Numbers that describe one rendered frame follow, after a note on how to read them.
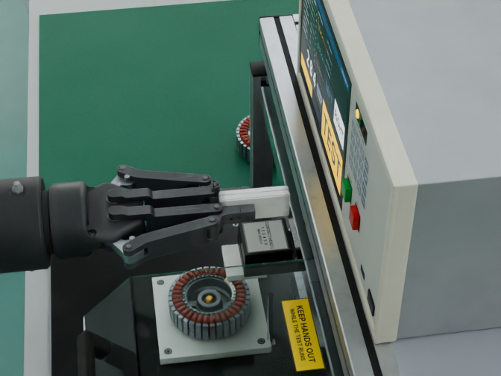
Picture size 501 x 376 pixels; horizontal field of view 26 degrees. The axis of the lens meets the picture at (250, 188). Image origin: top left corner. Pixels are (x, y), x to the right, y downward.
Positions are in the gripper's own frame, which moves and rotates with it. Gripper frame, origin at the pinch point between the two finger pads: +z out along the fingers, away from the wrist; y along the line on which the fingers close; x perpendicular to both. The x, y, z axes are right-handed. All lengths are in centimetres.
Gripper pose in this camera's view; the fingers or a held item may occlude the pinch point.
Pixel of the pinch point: (253, 204)
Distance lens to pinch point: 109.2
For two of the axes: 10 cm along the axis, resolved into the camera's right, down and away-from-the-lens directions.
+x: 0.1, -7.4, -6.7
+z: 9.9, -0.9, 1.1
